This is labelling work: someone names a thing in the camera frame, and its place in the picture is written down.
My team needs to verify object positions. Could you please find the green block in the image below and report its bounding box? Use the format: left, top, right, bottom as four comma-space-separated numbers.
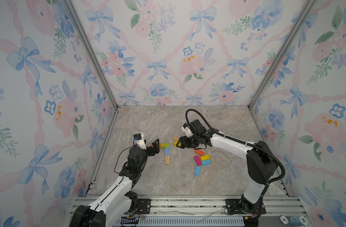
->
159, 143, 170, 148

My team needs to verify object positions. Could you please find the blue block right lower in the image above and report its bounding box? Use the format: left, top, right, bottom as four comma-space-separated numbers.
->
201, 159, 211, 166

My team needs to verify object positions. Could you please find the white cable duct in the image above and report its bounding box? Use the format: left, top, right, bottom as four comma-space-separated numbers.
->
114, 216, 245, 227

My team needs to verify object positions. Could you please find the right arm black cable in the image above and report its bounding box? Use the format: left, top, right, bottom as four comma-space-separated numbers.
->
185, 109, 286, 185

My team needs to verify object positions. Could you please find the light blue block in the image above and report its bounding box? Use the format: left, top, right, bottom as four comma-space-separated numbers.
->
164, 147, 170, 156

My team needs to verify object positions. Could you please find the blue block bottom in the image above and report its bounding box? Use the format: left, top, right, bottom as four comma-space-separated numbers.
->
194, 166, 201, 176

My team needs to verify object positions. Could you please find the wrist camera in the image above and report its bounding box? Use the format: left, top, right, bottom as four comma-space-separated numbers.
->
133, 133, 146, 150
181, 123, 193, 137

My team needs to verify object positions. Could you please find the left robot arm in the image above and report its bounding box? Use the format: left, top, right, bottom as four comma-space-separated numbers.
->
69, 138, 160, 227

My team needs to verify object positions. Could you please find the white blue object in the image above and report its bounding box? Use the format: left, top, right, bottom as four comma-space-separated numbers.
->
279, 215, 309, 226

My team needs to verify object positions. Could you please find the yellow block lower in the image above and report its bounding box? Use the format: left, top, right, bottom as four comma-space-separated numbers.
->
200, 155, 210, 161

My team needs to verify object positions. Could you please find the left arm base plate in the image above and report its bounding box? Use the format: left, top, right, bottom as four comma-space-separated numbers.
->
126, 198, 151, 215

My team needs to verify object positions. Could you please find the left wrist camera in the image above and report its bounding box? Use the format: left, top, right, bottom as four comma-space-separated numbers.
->
133, 133, 146, 150

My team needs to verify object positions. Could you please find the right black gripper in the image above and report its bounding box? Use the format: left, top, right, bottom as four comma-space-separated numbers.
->
175, 134, 200, 148

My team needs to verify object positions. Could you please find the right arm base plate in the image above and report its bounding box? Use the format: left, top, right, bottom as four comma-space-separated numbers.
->
225, 199, 266, 215

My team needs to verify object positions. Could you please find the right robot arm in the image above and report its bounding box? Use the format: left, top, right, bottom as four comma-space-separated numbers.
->
177, 120, 285, 218

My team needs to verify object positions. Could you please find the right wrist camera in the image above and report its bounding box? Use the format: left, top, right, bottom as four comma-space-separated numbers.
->
181, 123, 193, 137

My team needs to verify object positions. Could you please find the magenta block lower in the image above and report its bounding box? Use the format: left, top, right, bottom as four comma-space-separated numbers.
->
194, 156, 202, 166

